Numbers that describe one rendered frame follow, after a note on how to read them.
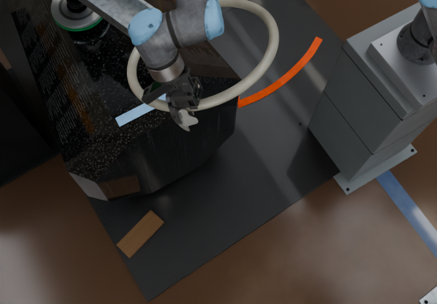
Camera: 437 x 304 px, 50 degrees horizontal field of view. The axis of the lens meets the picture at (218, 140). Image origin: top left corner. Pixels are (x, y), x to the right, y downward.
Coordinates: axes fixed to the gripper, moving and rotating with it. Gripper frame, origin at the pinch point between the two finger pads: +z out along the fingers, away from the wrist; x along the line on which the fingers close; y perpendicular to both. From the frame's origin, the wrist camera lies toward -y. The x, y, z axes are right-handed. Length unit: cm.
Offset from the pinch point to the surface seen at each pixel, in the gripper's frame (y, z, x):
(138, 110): -34.4, 22.4, 24.3
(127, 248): -71, 102, 2
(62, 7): -67, -5, 57
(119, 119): -40.2, 21.2, 19.1
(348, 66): 39, 51, 70
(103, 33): -53, 7, 53
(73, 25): -61, -1, 50
